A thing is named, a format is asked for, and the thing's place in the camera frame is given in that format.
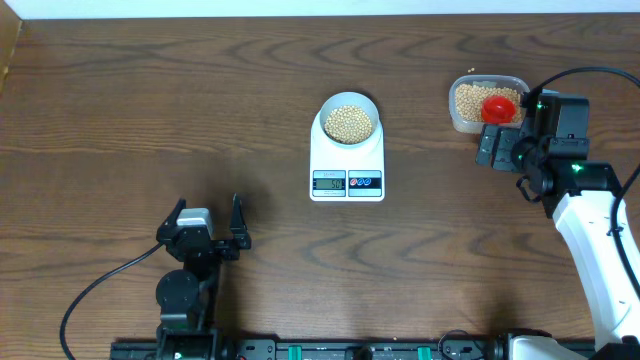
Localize grey white bowl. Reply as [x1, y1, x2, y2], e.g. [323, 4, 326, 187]
[319, 92, 383, 147]

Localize orange measuring scoop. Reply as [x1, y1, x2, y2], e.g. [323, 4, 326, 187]
[481, 95, 517, 125]

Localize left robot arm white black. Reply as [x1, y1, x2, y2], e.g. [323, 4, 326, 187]
[155, 196, 252, 360]

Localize white digital kitchen scale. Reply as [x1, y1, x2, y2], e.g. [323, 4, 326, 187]
[309, 112, 386, 202]

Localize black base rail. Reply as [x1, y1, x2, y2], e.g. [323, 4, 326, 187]
[109, 331, 491, 360]

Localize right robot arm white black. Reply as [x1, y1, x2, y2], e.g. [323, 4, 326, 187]
[476, 92, 639, 359]

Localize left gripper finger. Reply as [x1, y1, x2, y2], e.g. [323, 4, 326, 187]
[156, 198, 186, 243]
[230, 193, 252, 249]

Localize yellow soybeans in container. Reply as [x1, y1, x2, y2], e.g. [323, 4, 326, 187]
[455, 84, 522, 122]

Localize soybeans in bowl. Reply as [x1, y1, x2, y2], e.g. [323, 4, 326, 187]
[324, 105, 374, 145]

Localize clear plastic container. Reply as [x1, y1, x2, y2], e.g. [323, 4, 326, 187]
[449, 75, 530, 134]

